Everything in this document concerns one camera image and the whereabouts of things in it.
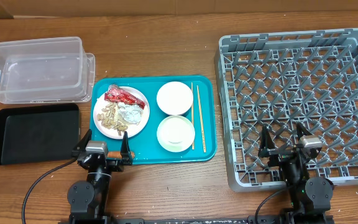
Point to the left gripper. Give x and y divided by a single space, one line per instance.
116 166

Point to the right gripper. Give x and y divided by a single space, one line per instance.
266 146

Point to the white tissue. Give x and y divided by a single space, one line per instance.
130 113

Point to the red snack wrapper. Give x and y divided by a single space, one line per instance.
116 94

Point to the light green bowl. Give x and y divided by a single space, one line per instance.
176 133

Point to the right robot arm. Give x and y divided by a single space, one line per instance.
310 196

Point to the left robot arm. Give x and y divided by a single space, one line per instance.
88 198

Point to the grey dishwasher rack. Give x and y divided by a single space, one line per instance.
278 80

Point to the orange carrot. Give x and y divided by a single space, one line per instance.
115 155

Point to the peanut shells pile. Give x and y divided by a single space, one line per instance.
111 119

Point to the pink round plate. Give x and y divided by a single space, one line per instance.
133 129

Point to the black plastic tray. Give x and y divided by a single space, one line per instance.
38 133

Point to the teal serving tray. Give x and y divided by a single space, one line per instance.
144 144

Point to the clear plastic bin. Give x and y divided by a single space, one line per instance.
48 70

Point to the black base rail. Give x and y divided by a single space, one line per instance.
197 221

